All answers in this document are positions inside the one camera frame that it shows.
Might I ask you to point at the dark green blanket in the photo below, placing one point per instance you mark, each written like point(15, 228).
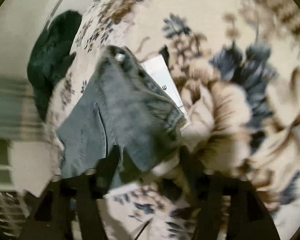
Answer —
point(51, 58)

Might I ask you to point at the plaid curtain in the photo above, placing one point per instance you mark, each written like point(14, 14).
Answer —
point(24, 157)

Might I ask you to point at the white folded garment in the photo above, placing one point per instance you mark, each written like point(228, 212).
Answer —
point(157, 69)

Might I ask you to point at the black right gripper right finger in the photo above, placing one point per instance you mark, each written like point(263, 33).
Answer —
point(248, 216)

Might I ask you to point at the floral bed blanket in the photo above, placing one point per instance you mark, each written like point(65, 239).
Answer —
point(236, 66)

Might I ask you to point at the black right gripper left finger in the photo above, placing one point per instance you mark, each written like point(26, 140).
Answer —
point(50, 217)

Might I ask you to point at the blue denim jeans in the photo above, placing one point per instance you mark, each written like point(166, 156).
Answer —
point(121, 106)

